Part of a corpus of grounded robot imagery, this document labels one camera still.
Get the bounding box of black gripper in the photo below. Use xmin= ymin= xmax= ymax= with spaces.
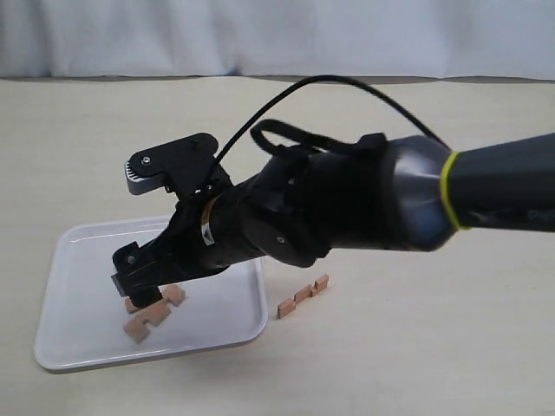
xmin=112 ymin=194 xmax=264 ymax=309

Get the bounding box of notched wooden bar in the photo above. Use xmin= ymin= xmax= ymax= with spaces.
xmin=125 ymin=284 xmax=186 ymax=315
xmin=123 ymin=303 xmax=171 ymax=344
xmin=277 ymin=274 xmax=330 ymax=319

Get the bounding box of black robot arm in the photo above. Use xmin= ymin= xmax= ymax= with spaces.
xmin=112 ymin=133 xmax=554 ymax=308

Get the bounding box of white plastic tray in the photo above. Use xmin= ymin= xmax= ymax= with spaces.
xmin=34 ymin=216 xmax=269 ymax=371

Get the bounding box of white backdrop cloth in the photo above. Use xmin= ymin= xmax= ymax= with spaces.
xmin=1 ymin=1 xmax=554 ymax=80

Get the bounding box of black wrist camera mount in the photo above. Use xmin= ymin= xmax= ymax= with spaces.
xmin=125 ymin=133 xmax=219 ymax=199

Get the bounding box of black cable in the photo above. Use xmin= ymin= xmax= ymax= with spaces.
xmin=207 ymin=74 xmax=452 ymax=183

